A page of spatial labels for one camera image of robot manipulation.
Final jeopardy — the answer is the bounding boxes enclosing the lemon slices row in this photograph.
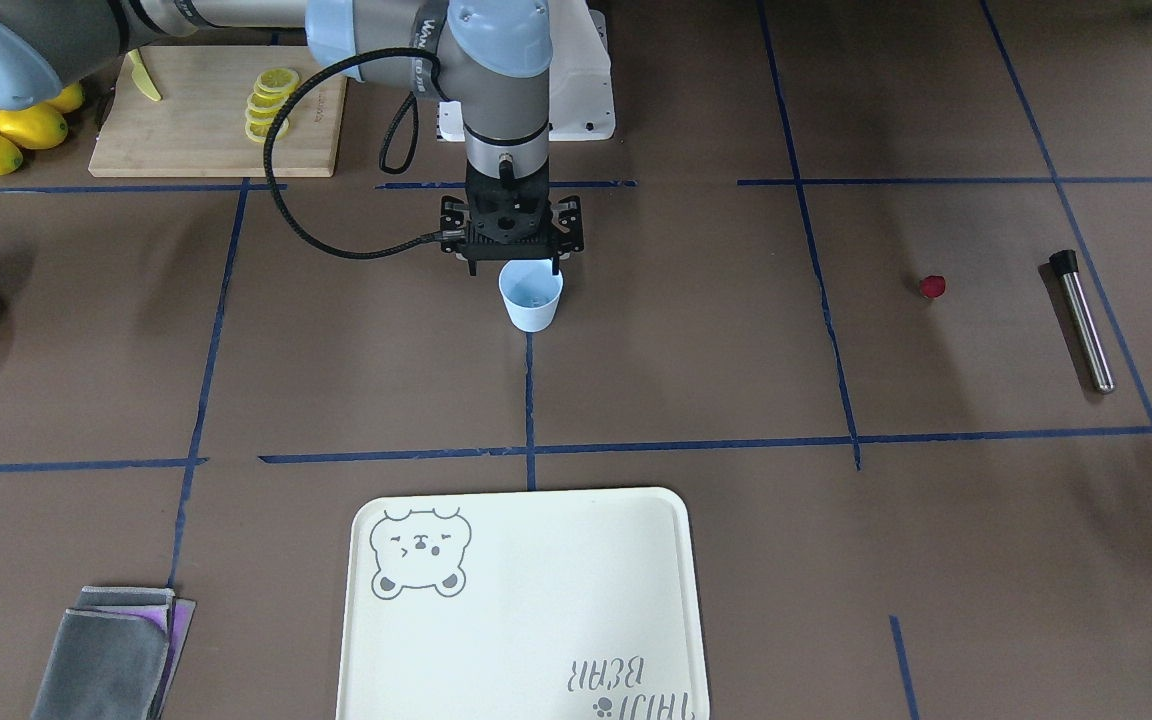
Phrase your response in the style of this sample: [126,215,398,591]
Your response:
[243,67,301,142]

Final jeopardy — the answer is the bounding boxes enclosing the grey folded cloth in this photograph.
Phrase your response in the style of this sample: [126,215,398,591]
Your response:
[31,585,196,719]

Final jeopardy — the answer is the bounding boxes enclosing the light blue plastic cup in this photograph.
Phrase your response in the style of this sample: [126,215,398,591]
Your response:
[498,259,564,333]

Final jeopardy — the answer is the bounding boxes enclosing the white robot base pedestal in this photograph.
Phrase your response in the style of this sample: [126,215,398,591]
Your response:
[411,1,616,149]

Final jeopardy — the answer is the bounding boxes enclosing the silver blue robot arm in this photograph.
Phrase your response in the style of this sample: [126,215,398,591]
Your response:
[0,1,585,272]

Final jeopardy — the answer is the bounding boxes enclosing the red strawberry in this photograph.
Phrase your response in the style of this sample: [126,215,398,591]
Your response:
[918,275,948,300]

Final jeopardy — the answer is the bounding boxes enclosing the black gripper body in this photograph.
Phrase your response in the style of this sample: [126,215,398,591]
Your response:
[439,162,585,264]

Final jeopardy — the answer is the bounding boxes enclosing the stainless steel muddler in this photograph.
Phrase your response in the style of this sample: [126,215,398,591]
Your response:
[1048,249,1116,395]

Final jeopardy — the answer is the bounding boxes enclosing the cream bear serving tray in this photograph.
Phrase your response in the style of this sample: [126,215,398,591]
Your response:
[335,487,712,719]

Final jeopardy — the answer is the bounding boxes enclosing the yellow-green plastic knife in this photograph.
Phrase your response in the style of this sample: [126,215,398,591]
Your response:
[127,50,162,103]

